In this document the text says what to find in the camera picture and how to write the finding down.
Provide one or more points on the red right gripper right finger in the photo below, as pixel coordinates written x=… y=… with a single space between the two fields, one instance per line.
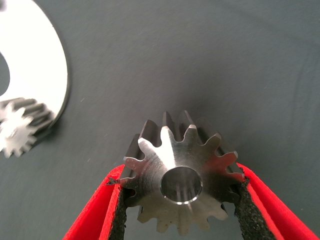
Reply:
x=275 y=212

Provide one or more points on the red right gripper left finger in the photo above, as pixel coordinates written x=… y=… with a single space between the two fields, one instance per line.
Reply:
x=95 y=212

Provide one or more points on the larger steel gear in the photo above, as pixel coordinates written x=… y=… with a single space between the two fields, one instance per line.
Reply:
x=155 y=162

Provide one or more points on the small steel gear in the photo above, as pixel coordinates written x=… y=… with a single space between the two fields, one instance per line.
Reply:
x=17 y=130

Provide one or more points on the round metal plate with hole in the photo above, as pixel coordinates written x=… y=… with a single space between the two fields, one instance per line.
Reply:
x=37 y=62

